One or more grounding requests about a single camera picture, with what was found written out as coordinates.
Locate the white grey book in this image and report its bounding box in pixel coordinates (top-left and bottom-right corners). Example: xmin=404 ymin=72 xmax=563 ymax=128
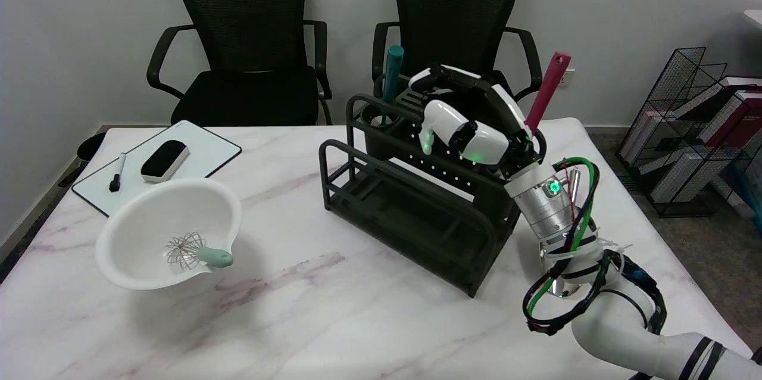
xmin=649 ymin=148 xmax=724 ymax=202

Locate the white mixing bowl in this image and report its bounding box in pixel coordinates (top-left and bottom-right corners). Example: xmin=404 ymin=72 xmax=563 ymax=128
xmin=95 ymin=177 xmax=243 ymax=291

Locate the whisk with mint handle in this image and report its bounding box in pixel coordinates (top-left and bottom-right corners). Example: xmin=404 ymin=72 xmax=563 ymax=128
xmin=165 ymin=232 xmax=235 ymax=270

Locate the small white whiteboard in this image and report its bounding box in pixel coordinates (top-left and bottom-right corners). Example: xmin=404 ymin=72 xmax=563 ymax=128
xmin=71 ymin=120 xmax=242 ymax=217

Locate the black white board eraser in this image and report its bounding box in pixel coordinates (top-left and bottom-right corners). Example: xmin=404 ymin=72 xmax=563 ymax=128
xmin=140 ymin=140 xmax=190 ymax=183

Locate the black wire mesh rack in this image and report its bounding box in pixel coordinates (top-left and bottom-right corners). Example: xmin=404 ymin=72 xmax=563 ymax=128
xmin=616 ymin=46 xmax=762 ymax=218

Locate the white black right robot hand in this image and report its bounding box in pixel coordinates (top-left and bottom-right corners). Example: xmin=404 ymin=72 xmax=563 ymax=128
xmin=408 ymin=63 xmax=547 ymax=181

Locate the black whiteboard marker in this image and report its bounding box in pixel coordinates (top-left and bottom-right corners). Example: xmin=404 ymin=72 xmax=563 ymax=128
xmin=109 ymin=153 xmax=127 ymax=193

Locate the maroon hardcover book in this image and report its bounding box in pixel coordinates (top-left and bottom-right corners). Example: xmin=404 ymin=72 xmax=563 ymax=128
xmin=685 ymin=75 xmax=762 ymax=148

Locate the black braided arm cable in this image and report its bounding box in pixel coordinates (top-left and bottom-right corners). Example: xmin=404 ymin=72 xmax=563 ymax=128
xmin=601 ymin=249 xmax=667 ymax=336

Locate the blue sponge bottle brush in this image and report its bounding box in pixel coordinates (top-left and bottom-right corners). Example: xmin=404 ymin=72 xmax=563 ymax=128
xmin=370 ymin=45 xmax=405 ymax=127

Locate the magenta handled brush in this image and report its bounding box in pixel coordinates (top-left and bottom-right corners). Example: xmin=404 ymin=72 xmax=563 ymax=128
xmin=524 ymin=52 xmax=572 ymax=134

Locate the black round floor object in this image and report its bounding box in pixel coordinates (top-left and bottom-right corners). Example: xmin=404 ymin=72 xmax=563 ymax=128
xmin=58 ymin=132 xmax=108 ymax=188

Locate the teal book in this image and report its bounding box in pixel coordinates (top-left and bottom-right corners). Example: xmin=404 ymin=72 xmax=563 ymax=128
xmin=738 ymin=148 xmax=762 ymax=232

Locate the black metal dish rack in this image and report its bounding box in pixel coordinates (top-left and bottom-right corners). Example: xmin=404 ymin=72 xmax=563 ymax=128
xmin=318 ymin=91 xmax=545 ymax=298

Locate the black mesh office chair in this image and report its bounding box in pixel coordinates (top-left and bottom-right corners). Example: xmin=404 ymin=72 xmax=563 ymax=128
xmin=147 ymin=0 xmax=333 ymax=126
xmin=372 ymin=0 xmax=542 ymax=124

